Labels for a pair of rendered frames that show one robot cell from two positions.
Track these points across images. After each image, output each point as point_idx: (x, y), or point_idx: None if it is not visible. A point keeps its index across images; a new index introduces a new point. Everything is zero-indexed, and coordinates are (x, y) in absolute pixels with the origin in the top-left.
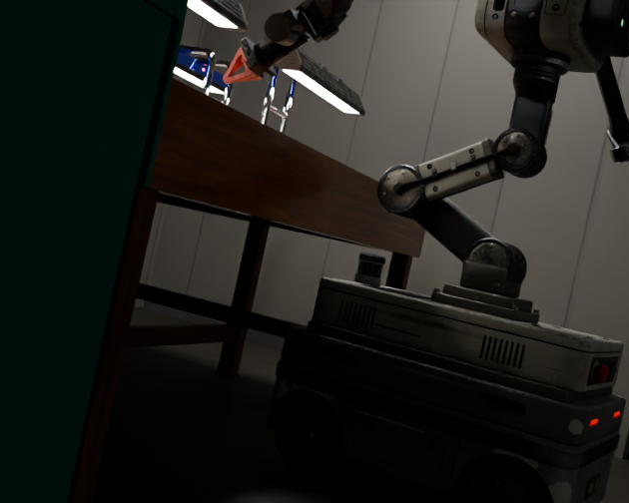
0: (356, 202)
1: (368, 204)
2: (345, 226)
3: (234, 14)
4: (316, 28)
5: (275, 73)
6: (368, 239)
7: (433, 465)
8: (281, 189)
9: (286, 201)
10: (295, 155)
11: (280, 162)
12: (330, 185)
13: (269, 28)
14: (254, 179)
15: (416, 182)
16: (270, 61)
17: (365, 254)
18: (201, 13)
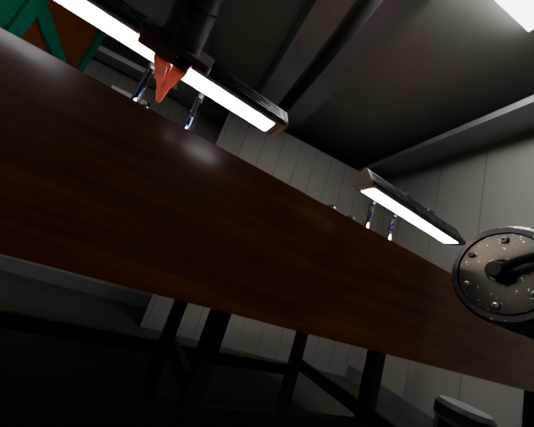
0: (431, 305)
1: (458, 313)
2: (410, 339)
3: (265, 108)
4: None
5: (203, 63)
6: (470, 367)
7: None
8: (169, 227)
9: (195, 257)
10: (222, 175)
11: (158, 169)
12: (356, 263)
13: None
14: (17, 169)
15: None
16: (175, 30)
17: (444, 405)
18: (237, 112)
